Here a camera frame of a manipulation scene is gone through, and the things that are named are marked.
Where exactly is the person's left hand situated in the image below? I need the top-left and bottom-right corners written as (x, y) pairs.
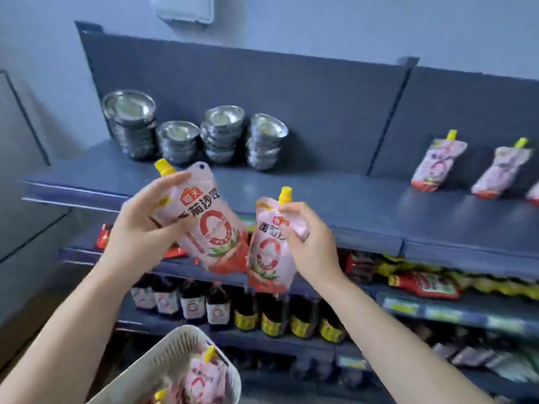
top-left (103, 171), bottom-right (199, 274)

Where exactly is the person's right hand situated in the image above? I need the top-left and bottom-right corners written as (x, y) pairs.
top-left (277, 201), bottom-right (346, 287)

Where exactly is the white plastic basket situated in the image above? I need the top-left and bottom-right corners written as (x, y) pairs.
top-left (86, 325), bottom-right (242, 404)

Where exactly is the dark blue shelf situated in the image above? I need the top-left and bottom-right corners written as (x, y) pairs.
top-left (23, 20), bottom-right (539, 404)

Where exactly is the pile of pink sauce pouches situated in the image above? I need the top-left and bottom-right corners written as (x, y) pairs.
top-left (143, 345), bottom-right (230, 404)

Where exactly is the person's left forearm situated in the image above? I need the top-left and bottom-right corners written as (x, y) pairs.
top-left (0, 256), bottom-right (140, 404)

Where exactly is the person's right forearm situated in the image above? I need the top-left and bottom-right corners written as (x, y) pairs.
top-left (316, 273), bottom-right (497, 404)

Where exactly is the row of dark sauce bottles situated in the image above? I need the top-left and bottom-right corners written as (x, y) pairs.
top-left (129, 273), bottom-right (349, 345)

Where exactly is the row of red snack bags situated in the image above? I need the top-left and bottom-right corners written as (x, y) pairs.
top-left (95, 222), bottom-right (188, 260)

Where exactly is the dark red packet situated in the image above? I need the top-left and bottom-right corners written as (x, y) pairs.
top-left (345, 252), bottom-right (380, 284)

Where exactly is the row of yellow lid jars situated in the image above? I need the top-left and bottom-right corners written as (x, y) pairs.
top-left (377, 254), bottom-right (539, 301)

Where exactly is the pile of green white packets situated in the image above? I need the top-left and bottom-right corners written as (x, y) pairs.
top-left (412, 323), bottom-right (539, 383)

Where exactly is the white wall box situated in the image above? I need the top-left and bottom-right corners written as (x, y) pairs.
top-left (156, 0), bottom-right (214, 25)

